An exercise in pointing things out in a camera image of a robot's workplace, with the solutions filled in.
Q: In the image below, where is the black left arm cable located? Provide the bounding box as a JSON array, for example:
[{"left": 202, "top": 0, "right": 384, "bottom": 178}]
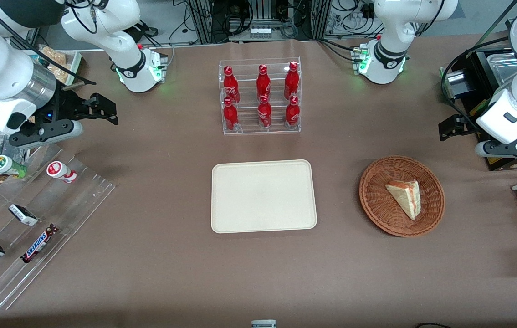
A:
[{"left": 440, "top": 36, "right": 514, "bottom": 135}]

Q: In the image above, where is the red cola bottle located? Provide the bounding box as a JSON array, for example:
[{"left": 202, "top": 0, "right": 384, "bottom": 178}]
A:
[
  {"left": 223, "top": 66, "right": 241, "bottom": 104},
  {"left": 256, "top": 64, "right": 271, "bottom": 102},
  {"left": 284, "top": 61, "right": 300, "bottom": 100},
  {"left": 258, "top": 94, "right": 273, "bottom": 128},
  {"left": 223, "top": 97, "right": 240, "bottom": 132},
  {"left": 285, "top": 95, "right": 300, "bottom": 128}
]

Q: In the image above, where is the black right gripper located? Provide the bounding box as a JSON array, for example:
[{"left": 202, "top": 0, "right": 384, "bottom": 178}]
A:
[{"left": 35, "top": 89, "right": 119, "bottom": 133}]

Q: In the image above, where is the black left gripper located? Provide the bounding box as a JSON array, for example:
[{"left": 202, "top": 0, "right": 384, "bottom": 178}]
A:
[{"left": 439, "top": 115, "right": 486, "bottom": 141}]

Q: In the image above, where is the red white yogurt drink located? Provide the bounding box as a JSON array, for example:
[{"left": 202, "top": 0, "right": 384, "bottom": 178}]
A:
[{"left": 46, "top": 161, "right": 78, "bottom": 184}]

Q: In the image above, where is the brown wicker basket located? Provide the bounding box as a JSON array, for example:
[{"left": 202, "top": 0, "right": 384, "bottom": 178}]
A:
[{"left": 359, "top": 156, "right": 445, "bottom": 237}]

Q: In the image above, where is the packaged brown bread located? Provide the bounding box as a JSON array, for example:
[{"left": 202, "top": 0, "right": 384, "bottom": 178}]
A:
[{"left": 40, "top": 46, "right": 70, "bottom": 83}]

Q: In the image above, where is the white bread tray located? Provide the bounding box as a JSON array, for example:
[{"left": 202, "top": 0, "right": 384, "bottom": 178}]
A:
[{"left": 31, "top": 45, "right": 82, "bottom": 87}]

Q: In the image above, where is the cream plastic tray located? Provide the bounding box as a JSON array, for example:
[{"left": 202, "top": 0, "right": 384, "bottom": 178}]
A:
[{"left": 211, "top": 159, "right": 317, "bottom": 234}]

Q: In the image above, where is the shiny metal pan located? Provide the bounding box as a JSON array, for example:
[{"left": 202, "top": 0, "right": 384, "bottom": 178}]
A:
[{"left": 486, "top": 52, "right": 517, "bottom": 85}]

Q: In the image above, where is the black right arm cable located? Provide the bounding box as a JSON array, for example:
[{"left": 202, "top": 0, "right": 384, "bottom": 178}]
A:
[{"left": 0, "top": 0, "right": 97, "bottom": 86}]

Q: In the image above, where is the snickers chocolate bar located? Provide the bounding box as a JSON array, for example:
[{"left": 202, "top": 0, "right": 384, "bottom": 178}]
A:
[{"left": 20, "top": 224, "right": 60, "bottom": 263}]

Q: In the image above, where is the green white yogurt drink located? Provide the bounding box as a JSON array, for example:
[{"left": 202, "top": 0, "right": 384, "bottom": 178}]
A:
[{"left": 0, "top": 155, "right": 28, "bottom": 179}]

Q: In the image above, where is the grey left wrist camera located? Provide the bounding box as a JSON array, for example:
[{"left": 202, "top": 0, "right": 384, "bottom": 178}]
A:
[{"left": 474, "top": 137, "right": 517, "bottom": 158}]

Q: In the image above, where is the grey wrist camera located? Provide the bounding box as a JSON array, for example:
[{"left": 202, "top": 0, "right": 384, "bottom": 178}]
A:
[
  {"left": 474, "top": 137, "right": 517, "bottom": 158},
  {"left": 9, "top": 119, "right": 84, "bottom": 149}
]

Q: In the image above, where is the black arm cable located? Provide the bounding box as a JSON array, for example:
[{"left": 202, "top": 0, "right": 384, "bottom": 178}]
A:
[
  {"left": 0, "top": 0, "right": 97, "bottom": 86},
  {"left": 440, "top": 36, "right": 514, "bottom": 135}
]

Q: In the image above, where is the clear acrylic stepped display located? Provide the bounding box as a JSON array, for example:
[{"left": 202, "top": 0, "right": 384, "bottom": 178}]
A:
[{"left": 0, "top": 143, "right": 117, "bottom": 311}]

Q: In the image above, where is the triangular sandwich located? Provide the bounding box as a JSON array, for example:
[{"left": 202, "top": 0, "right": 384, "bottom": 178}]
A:
[{"left": 385, "top": 179, "right": 422, "bottom": 220}]

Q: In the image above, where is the black box appliance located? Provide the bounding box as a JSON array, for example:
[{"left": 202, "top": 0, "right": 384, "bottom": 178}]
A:
[{"left": 440, "top": 46, "right": 517, "bottom": 172}]

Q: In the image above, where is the aluminium frame rack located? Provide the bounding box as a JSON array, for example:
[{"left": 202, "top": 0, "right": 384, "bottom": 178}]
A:
[{"left": 185, "top": 0, "right": 332, "bottom": 44}]

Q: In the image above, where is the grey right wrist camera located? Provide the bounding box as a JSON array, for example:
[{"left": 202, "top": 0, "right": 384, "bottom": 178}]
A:
[{"left": 9, "top": 119, "right": 84, "bottom": 149}]

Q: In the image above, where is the clear acrylic bottle rack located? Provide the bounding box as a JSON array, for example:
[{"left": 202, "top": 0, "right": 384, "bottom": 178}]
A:
[{"left": 218, "top": 57, "right": 302, "bottom": 135}]

